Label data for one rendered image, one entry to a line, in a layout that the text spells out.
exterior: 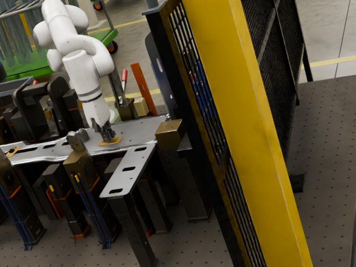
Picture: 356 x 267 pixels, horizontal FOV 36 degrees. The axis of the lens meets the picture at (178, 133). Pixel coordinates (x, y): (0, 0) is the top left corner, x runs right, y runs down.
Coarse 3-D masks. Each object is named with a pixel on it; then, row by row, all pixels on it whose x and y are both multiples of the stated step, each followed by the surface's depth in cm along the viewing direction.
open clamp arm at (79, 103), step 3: (78, 99) 216; (78, 102) 215; (81, 102) 215; (78, 105) 216; (81, 105) 215; (81, 108) 216; (81, 111) 217; (81, 114) 217; (84, 114) 217; (84, 117) 217; (84, 120) 218; (84, 123) 218; (87, 123) 217; (84, 126) 219; (87, 126) 218
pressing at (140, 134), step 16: (112, 128) 206; (128, 128) 201; (144, 128) 197; (16, 144) 224; (32, 144) 217; (48, 144) 213; (96, 144) 198; (112, 144) 193; (128, 144) 189; (144, 144) 186; (16, 160) 209; (32, 160) 205; (48, 160) 201; (64, 160) 197
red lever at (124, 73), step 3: (123, 72) 215; (126, 72) 215; (123, 75) 214; (126, 75) 214; (123, 78) 213; (126, 78) 214; (123, 81) 213; (126, 81) 213; (123, 84) 212; (123, 87) 212; (123, 90) 211; (120, 96) 210; (120, 99) 209; (120, 102) 209
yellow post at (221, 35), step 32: (192, 0) 112; (224, 0) 111; (192, 32) 116; (224, 32) 114; (224, 64) 118; (256, 64) 124; (224, 96) 122; (256, 96) 120; (224, 128) 126; (256, 128) 124; (256, 160) 128; (256, 192) 132; (288, 192) 135; (256, 224) 137; (288, 224) 135; (288, 256) 140
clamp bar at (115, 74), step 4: (116, 68) 206; (112, 72) 206; (116, 72) 205; (108, 76) 206; (112, 76) 206; (116, 76) 205; (112, 80) 207; (116, 80) 205; (112, 84) 207; (116, 84) 207; (120, 84) 207; (112, 88) 207; (116, 88) 208; (120, 88) 206; (116, 92) 208; (120, 92) 207; (116, 96) 208; (124, 96) 208; (116, 100) 208; (124, 104) 208
